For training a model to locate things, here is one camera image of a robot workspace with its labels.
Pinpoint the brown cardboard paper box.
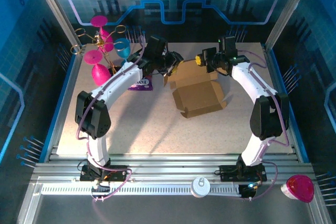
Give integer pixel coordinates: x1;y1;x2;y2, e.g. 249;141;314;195
163;60;228;119

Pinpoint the purple candy bag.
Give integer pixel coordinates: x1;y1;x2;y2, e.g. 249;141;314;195
128;76;154;91

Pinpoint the blue plastic goblet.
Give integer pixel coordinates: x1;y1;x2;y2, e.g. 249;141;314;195
113;37;131;61

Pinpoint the pink plastic goblet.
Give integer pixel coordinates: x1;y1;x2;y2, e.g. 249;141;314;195
90;15;114;53
83;50;112;87

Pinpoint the white pull-tab can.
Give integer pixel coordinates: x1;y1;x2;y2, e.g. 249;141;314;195
191;176;211;198

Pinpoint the small controller board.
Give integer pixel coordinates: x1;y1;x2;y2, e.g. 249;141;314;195
240;183;260;199
90;183;111;195

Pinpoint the red dome with white rim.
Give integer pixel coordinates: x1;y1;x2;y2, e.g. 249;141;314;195
280;174;315;204

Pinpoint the gold wire glass rack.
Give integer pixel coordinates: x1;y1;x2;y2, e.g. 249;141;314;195
70;24;127;78

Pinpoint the aluminium frame post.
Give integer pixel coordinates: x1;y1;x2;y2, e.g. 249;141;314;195
29;0;83;51
264;0;316;50

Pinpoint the aluminium frame cross rail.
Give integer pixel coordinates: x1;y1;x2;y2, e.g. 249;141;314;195
30;153;316;185

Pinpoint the aluminium side rail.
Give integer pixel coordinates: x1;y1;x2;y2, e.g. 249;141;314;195
262;44;310;163
39;45;87;162

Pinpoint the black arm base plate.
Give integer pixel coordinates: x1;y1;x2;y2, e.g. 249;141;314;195
219;165;267;183
80;165;132;183

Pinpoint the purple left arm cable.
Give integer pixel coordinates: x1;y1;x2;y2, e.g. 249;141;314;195
75;35;147;203

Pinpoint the white slotted cable duct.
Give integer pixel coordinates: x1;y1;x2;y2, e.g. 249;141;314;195
40;184;242;196

